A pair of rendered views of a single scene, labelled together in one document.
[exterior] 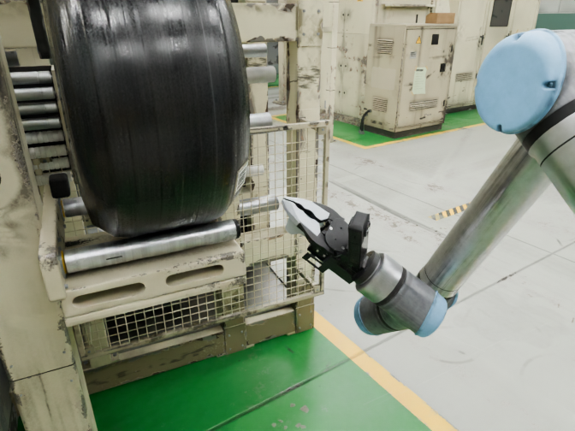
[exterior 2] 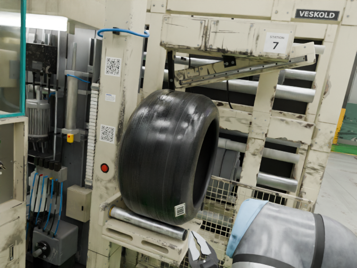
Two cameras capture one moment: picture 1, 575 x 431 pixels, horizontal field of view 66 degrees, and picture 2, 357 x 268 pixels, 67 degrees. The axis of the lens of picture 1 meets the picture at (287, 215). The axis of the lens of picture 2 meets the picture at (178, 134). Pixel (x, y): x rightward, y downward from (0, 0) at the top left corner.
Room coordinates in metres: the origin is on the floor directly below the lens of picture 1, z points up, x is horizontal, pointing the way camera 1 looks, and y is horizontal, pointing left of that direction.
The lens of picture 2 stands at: (0.10, -0.49, 1.51)
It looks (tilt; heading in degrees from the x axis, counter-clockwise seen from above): 12 degrees down; 43
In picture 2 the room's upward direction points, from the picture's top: 8 degrees clockwise
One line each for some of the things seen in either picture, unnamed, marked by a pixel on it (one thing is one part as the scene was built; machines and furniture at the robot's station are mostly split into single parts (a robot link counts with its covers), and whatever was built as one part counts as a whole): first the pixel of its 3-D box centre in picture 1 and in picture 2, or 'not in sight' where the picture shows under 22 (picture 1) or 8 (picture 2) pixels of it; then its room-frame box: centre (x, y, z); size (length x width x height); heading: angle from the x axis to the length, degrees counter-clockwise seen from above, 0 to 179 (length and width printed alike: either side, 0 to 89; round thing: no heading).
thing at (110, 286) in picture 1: (157, 272); (144, 235); (0.79, 0.27, 0.83); 0.36 x 0.09 x 0.06; 115
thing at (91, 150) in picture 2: not in sight; (95, 135); (0.72, 0.62, 1.19); 0.05 x 0.04 x 0.48; 25
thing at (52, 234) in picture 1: (55, 233); (126, 198); (0.84, 0.49, 0.90); 0.40 x 0.03 x 0.10; 25
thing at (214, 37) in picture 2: not in sight; (226, 40); (1.23, 0.34, 1.71); 0.61 x 0.25 x 0.15; 115
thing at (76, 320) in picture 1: (147, 257); (156, 228); (0.91, 0.33, 0.80); 0.37 x 0.36 x 0.02; 25
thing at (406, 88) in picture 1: (409, 79); not in sight; (5.61, -1.48, 0.62); 0.91 x 0.58 x 1.25; 124
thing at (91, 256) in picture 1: (155, 244); (146, 222); (0.79, 0.27, 0.90); 0.35 x 0.05 x 0.05; 115
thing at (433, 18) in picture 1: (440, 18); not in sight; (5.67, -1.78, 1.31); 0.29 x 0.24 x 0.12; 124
